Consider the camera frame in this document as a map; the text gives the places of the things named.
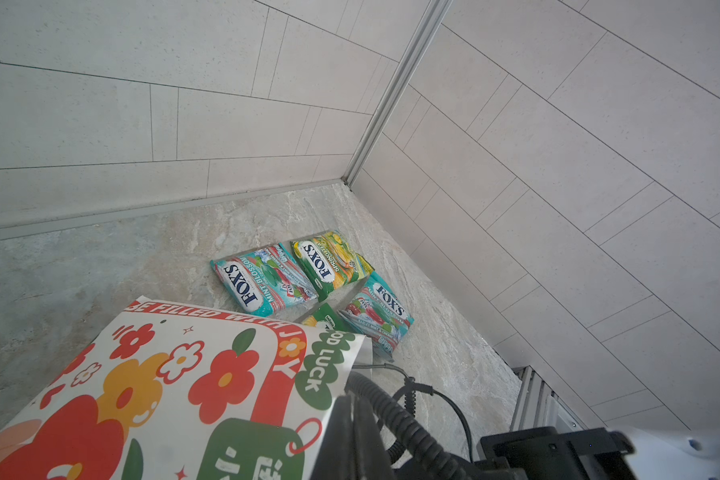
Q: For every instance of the teal green candy bag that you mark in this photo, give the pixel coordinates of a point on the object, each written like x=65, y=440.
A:
x=376, y=312

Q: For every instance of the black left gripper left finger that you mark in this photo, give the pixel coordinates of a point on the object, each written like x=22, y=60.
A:
x=335, y=459

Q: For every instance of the spring tea candy bag yellow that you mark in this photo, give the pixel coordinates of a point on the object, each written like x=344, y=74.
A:
x=329, y=262

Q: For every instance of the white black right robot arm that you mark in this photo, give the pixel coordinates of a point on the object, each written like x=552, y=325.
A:
x=661, y=454

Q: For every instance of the white paper bag red print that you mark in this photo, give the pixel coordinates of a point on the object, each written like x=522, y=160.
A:
x=174, y=391

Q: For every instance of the green spring tea candy bag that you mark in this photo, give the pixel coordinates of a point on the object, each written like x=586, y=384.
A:
x=324, y=317

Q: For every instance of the aluminium corner post right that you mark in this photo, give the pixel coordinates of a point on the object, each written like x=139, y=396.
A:
x=422, y=37

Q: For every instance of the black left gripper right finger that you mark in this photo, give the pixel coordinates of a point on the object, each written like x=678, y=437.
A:
x=370, y=458

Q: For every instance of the mint blossom candy bag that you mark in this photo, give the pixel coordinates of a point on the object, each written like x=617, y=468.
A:
x=264, y=281

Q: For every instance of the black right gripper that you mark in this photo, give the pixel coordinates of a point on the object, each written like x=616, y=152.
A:
x=539, y=453

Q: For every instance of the aluminium rail frame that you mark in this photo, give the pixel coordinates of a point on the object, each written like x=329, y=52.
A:
x=538, y=405

